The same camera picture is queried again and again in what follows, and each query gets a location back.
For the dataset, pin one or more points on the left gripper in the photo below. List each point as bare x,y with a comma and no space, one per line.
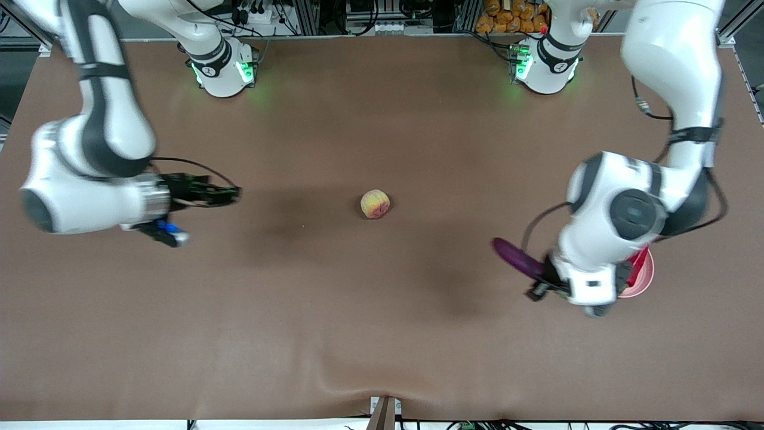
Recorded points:
550,273

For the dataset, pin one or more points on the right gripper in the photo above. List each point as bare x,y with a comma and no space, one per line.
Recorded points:
184,190

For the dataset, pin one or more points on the purple eggplant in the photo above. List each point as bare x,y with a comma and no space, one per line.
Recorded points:
516,257

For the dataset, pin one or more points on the red chili pepper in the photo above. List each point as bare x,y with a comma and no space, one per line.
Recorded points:
638,261

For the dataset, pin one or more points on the yellow pink peach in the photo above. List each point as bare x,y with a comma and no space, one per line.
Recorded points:
375,203

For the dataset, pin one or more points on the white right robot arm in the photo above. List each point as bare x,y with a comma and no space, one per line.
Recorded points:
122,128

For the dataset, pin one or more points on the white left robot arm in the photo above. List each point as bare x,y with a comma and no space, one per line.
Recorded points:
674,54

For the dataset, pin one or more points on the pink plate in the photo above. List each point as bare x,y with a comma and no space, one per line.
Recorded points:
641,283

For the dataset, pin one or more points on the brown table cloth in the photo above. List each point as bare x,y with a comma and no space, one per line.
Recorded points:
382,328

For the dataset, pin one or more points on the white power strip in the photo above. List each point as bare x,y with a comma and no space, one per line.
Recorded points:
262,17

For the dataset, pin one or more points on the white connector block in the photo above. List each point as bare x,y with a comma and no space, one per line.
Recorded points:
394,27

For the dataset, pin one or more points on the pile of orange items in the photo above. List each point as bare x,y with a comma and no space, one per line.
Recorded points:
498,21

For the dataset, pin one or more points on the aluminium frame post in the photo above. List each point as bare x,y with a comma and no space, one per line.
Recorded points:
307,18

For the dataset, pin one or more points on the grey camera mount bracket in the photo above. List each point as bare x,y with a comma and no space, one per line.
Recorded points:
385,415

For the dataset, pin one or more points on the aluminium frame strut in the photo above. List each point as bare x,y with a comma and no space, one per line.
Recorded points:
725,39

